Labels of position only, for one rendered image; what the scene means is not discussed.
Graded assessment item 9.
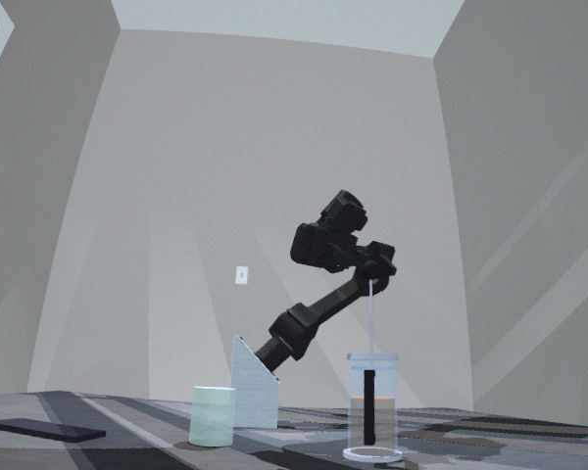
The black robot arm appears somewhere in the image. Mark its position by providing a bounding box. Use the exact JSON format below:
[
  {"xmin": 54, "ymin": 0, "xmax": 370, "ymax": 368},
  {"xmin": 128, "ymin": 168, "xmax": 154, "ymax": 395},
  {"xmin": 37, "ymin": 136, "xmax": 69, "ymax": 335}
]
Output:
[{"xmin": 252, "ymin": 189, "xmax": 390, "ymax": 376}]

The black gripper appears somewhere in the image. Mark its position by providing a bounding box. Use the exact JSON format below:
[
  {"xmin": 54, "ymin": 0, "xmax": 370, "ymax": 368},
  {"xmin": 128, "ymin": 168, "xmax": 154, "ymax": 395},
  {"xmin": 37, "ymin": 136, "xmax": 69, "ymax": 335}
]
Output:
[{"xmin": 290, "ymin": 222, "xmax": 396, "ymax": 279}]

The glass coffee plunger press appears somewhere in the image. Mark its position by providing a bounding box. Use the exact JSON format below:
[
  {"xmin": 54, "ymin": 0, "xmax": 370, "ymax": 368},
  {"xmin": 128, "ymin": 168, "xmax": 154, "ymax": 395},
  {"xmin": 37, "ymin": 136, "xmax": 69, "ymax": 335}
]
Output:
[{"xmin": 343, "ymin": 260, "xmax": 403, "ymax": 463}]

